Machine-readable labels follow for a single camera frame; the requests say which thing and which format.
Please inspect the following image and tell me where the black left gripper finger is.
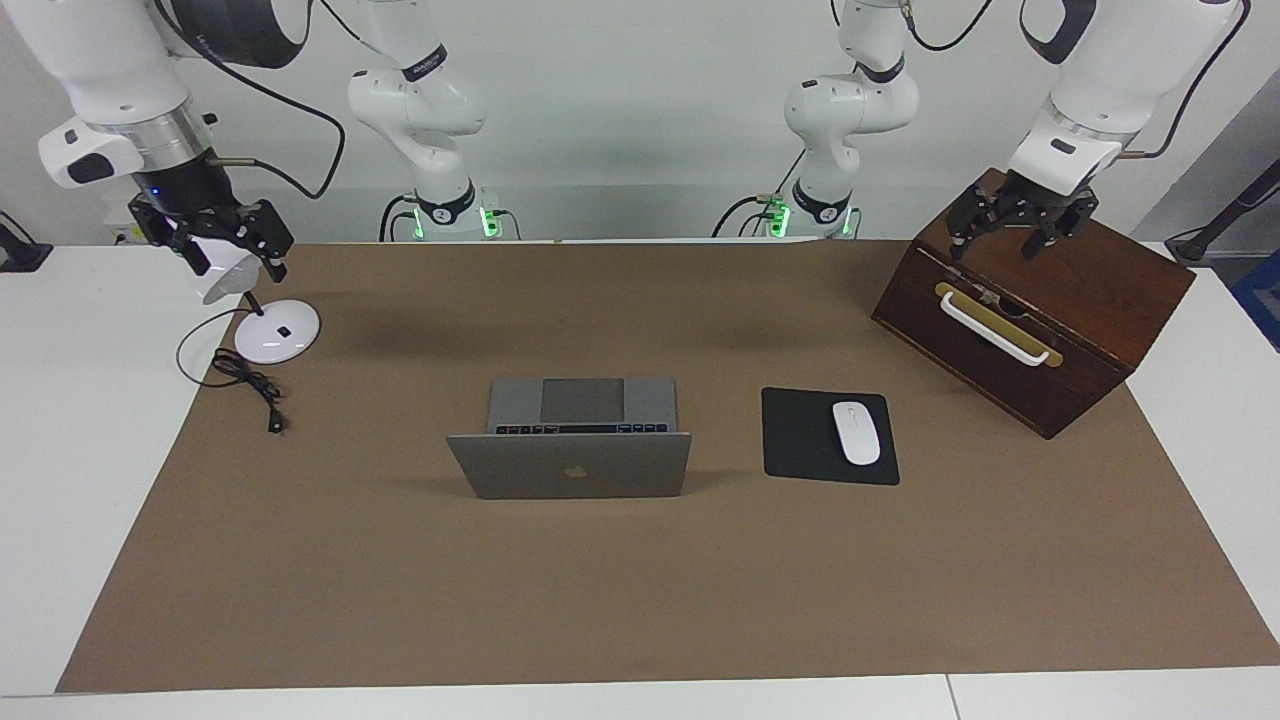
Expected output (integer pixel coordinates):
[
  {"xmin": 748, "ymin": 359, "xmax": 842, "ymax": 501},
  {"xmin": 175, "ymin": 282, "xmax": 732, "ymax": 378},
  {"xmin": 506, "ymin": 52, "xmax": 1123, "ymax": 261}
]
[
  {"xmin": 1018, "ymin": 190, "xmax": 1099, "ymax": 263},
  {"xmin": 945, "ymin": 183, "xmax": 1004, "ymax": 263}
]

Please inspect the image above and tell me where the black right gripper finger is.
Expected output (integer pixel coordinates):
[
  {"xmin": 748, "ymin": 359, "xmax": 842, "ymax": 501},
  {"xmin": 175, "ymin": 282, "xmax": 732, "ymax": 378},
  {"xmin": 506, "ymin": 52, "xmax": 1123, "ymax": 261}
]
[
  {"xmin": 235, "ymin": 198, "xmax": 297, "ymax": 283},
  {"xmin": 128, "ymin": 195, "xmax": 214, "ymax": 279}
]

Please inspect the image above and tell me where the grey laptop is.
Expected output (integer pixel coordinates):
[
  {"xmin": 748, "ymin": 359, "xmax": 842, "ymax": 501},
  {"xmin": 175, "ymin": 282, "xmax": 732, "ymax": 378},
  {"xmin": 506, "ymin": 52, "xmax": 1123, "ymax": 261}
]
[{"xmin": 446, "ymin": 377, "xmax": 693, "ymax": 500}]

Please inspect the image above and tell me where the dark wooden box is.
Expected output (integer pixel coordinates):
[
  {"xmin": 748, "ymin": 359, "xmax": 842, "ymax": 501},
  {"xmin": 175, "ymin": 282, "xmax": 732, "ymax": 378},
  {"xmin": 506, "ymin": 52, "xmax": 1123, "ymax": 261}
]
[{"xmin": 870, "ymin": 167, "xmax": 1196, "ymax": 441}]

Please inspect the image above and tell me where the white desk lamp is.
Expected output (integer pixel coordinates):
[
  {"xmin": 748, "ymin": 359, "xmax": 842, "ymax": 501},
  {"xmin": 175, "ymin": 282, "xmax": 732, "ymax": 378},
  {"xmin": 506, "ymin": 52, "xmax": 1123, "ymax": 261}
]
[{"xmin": 190, "ymin": 235, "xmax": 322, "ymax": 365}]

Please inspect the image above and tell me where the black stand leg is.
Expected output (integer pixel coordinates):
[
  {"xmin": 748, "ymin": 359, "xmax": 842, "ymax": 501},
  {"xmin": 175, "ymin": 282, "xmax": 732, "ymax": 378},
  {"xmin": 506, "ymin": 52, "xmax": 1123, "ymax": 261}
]
[{"xmin": 1165, "ymin": 160, "xmax": 1280, "ymax": 266}]

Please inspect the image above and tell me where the blue crate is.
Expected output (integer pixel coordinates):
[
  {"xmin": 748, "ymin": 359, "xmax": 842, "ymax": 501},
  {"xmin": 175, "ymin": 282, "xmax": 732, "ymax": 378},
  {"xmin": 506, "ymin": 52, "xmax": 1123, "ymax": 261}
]
[{"xmin": 1232, "ymin": 250, "xmax": 1280, "ymax": 351}]

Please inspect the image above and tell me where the white computer mouse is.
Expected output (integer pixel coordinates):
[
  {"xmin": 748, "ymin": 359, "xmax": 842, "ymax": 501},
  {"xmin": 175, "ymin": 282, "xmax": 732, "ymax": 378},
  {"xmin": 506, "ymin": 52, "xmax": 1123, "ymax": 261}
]
[{"xmin": 832, "ymin": 401, "xmax": 882, "ymax": 467}]

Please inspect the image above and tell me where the black mouse pad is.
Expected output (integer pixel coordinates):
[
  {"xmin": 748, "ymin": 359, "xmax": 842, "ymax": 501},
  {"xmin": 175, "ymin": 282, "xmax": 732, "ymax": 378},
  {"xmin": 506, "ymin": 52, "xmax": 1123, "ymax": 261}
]
[{"xmin": 761, "ymin": 387, "xmax": 901, "ymax": 487}]

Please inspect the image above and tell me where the brown table mat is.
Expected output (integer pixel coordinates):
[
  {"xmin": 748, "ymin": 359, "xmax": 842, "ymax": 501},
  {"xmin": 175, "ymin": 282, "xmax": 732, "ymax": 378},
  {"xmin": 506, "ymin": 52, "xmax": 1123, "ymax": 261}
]
[{"xmin": 55, "ymin": 240, "xmax": 1280, "ymax": 693}]

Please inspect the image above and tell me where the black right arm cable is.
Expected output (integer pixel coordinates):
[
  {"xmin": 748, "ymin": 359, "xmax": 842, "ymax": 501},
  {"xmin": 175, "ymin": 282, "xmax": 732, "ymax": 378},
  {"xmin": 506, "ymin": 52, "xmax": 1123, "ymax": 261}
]
[{"xmin": 195, "ymin": 35, "xmax": 347, "ymax": 199}]

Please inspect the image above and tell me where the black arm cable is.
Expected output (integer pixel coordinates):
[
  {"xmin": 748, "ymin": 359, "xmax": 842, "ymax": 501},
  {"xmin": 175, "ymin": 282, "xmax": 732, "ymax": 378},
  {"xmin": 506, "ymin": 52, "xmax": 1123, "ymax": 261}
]
[
  {"xmin": 195, "ymin": 35, "xmax": 347, "ymax": 199},
  {"xmin": 1120, "ymin": 0, "xmax": 1247, "ymax": 161}
]

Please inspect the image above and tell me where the black right base cable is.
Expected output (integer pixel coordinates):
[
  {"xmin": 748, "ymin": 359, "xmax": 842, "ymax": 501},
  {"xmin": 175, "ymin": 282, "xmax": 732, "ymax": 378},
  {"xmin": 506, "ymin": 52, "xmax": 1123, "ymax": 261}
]
[{"xmin": 378, "ymin": 195, "xmax": 421, "ymax": 242}]

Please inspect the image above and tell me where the black base cable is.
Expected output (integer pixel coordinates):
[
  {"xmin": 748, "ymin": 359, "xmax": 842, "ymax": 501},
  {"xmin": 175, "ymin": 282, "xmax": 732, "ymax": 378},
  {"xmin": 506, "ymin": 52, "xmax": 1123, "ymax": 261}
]
[
  {"xmin": 378, "ymin": 195, "xmax": 421, "ymax": 242},
  {"xmin": 712, "ymin": 150, "xmax": 804, "ymax": 239}
]

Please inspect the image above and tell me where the white box handle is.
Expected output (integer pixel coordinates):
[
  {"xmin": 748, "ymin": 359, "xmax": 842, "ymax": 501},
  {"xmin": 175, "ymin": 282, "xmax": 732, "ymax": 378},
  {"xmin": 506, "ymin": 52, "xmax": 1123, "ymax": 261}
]
[{"xmin": 940, "ymin": 290, "xmax": 1051, "ymax": 368}]

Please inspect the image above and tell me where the black clamp mount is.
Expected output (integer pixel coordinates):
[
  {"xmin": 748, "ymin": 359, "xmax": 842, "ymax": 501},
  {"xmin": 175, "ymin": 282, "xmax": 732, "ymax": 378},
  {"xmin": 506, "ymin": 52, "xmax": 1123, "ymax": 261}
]
[{"xmin": 0, "ymin": 212, "xmax": 53, "ymax": 273}]

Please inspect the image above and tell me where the brass handle plate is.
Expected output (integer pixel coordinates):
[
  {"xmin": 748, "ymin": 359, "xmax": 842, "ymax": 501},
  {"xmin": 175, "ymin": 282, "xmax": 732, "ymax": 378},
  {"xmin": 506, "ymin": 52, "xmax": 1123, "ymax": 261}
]
[{"xmin": 935, "ymin": 282, "xmax": 1064, "ymax": 369}]

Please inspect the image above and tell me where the black lamp power cable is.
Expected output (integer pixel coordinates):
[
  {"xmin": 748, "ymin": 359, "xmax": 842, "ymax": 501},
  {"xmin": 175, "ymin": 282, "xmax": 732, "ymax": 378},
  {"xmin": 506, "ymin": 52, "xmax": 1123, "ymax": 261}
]
[{"xmin": 176, "ymin": 305, "xmax": 288, "ymax": 435}]

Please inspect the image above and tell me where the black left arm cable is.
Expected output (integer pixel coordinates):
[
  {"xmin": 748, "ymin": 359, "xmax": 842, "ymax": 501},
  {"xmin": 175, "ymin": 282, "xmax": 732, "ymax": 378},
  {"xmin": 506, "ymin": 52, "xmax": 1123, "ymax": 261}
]
[{"xmin": 1120, "ymin": 0, "xmax": 1247, "ymax": 161}]

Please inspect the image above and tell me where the black left base cable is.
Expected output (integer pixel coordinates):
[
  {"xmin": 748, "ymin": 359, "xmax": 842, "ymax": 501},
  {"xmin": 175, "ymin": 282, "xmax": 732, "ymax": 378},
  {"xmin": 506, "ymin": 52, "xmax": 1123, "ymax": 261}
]
[{"xmin": 712, "ymin": 150, "xmax": 804, "ymax": 239}]

